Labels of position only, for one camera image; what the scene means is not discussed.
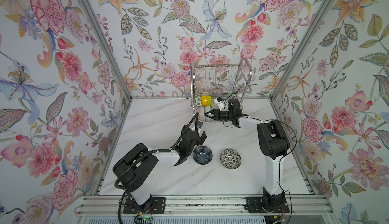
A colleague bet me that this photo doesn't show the lime green bowl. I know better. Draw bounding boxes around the lime green bowl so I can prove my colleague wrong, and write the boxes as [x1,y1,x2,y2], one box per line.
[206,96,212,107]

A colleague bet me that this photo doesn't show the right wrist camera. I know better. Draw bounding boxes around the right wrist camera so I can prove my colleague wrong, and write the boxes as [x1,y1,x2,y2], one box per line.
[214,97,225,110]

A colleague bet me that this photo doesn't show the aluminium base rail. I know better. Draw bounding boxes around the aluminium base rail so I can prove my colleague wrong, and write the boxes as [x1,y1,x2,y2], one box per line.
[75,195,338,224]

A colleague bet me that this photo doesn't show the aluminium corner post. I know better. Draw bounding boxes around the aluminium corner post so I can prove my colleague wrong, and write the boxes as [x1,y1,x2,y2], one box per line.
[78,0,132,102]
[269,0,334,102]

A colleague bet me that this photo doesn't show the yellow bowl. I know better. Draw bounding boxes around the yellow bowl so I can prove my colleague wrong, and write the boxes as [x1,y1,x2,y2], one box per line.
[201,95,208,106]

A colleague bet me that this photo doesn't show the aluminium corner post right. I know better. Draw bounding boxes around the aluminium corner post right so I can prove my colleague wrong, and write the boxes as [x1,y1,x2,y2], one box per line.
[269,0,334,102]

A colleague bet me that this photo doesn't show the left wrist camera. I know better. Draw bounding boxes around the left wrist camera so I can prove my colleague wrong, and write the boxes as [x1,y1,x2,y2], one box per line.
[194,120,204,133]

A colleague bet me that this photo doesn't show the pink striped ceramic bowl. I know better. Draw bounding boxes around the pink striped ceramic bowl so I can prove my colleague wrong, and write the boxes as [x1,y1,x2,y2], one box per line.
[196,106,205,122]

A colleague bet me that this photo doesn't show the chrome wire dish rack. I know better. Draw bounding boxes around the chrome wire dish rack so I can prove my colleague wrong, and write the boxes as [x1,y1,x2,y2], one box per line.
[190,58,254,123]

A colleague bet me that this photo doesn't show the black white speckled bowl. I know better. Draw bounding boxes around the black white speckled bowl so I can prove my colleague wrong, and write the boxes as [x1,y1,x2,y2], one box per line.
[220,149,242,170]

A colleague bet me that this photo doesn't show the aluminium corner post left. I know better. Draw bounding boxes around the aluminium corner post left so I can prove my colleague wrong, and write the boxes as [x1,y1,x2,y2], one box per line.
[78,0,132,102]

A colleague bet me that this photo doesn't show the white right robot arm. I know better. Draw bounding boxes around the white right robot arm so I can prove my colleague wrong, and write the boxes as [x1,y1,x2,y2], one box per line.
[204,99,290,213]

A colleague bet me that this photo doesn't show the pale celadon bowl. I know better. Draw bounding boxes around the pale celadon bowl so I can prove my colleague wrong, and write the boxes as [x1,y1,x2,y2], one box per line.
[204,105,211,122]

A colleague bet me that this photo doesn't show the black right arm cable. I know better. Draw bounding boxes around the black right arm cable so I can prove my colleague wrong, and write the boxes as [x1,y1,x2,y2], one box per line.
[221,91,298,224]

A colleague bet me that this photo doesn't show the dark blue flower bowl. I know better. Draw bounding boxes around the dark blue flower bowl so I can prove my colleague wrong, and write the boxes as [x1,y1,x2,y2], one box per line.
[192,146,213,165]

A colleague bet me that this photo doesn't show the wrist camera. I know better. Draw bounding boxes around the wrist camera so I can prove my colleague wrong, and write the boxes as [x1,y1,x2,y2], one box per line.
[214,97,225,110]
[194,120,204,133]

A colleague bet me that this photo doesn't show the green leaf pattern bowl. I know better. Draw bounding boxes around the green leaf pattern bowl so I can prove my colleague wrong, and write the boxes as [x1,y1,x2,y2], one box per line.
[194,96,202,107]

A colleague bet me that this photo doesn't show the black corrugated cable hose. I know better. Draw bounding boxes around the black corrugated cable hose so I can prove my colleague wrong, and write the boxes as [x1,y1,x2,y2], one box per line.
[113,111,201,224]

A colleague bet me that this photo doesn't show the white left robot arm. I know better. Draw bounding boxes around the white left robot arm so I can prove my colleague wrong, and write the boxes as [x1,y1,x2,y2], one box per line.
[112,129,207,207]

